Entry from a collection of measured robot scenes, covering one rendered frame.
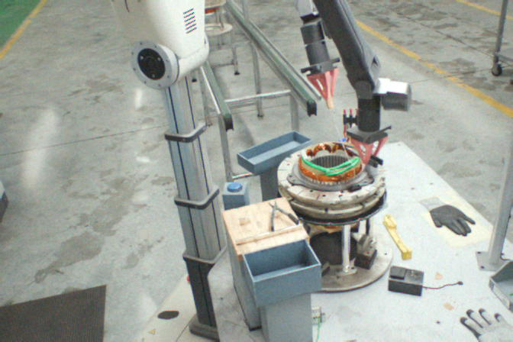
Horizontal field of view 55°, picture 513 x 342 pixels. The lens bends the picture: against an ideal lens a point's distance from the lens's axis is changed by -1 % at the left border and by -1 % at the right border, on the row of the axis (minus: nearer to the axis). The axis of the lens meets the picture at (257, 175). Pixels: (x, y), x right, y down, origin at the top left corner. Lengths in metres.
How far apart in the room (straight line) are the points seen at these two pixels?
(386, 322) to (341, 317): 0.12
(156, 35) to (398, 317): 1.03
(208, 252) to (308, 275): 0.70
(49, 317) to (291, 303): 1.82
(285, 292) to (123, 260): 1.95
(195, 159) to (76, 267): 1.65
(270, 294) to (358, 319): 0.35
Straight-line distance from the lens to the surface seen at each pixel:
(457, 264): 1.67
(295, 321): 1.32
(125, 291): 2.86
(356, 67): 1.16
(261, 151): 1.74
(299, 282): 1.21
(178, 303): 2.32
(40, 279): 3.16
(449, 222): 1.81
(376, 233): 1.72
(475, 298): 1.58
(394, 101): 1.22
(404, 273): 1.53
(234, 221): 1.35
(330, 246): 1.69
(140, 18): 1.43
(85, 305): 2.84
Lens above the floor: 1.86
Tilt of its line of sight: 31 degrees down
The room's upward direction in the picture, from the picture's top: 6 degrees counter-clockwise
